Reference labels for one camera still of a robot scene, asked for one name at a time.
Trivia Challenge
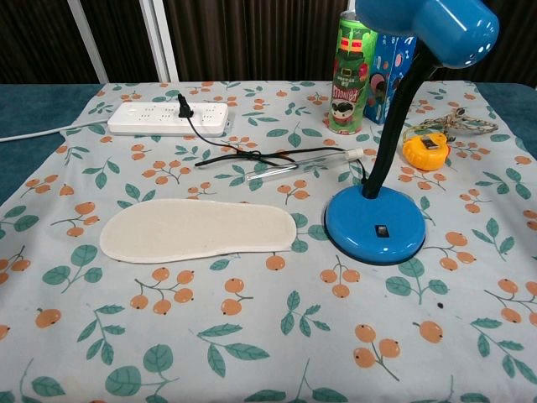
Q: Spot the blue desk lamp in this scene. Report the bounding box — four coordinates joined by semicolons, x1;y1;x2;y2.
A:
324;0;501;265

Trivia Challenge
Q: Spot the clear glass test tube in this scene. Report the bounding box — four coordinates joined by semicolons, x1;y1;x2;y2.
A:
245;148;364;184

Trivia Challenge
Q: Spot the beige shoe insole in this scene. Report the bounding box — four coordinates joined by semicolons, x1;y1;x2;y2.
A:
98;198;298;264

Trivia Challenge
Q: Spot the orange fruit print tablecloth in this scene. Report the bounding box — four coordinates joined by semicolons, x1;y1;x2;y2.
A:
0;78;537;403

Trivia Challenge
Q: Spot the white power strip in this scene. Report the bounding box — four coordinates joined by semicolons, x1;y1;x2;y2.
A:
107;101;232;138

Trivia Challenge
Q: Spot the green Pringles can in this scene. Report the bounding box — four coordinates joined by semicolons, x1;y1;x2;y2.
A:
327;11;379;134

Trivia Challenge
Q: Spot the yellow tape measure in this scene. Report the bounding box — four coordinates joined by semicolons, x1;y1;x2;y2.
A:
402;132;451;170

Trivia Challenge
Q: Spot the blue printed carton box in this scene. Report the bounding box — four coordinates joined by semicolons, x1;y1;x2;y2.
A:
362;33;418;126

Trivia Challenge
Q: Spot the black lamp power cord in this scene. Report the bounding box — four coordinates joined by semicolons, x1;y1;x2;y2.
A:
176;92;370;184

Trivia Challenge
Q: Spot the braided rope lanyard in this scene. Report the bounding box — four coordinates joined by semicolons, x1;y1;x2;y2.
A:
406;107;501;143

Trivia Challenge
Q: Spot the white metal frame post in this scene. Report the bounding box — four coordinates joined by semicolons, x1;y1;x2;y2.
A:
67;0;179;83

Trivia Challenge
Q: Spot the white power strip cable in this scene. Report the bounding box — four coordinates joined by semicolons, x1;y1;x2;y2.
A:
0;119;111;143

